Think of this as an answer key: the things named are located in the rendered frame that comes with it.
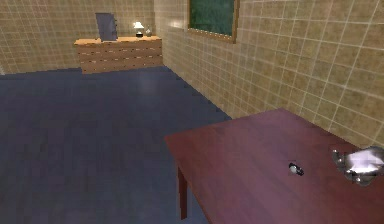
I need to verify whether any dark red wooden table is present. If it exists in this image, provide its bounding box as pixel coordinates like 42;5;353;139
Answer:
163;107;384;224

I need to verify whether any light wooden chest of drawers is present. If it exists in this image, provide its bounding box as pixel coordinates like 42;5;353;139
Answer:
73;35;164;75

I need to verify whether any white table lamp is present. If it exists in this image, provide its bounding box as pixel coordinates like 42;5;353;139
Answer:
132;21;145;38

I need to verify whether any small black and white object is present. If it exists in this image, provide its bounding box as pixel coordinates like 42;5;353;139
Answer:
288;162;305;177

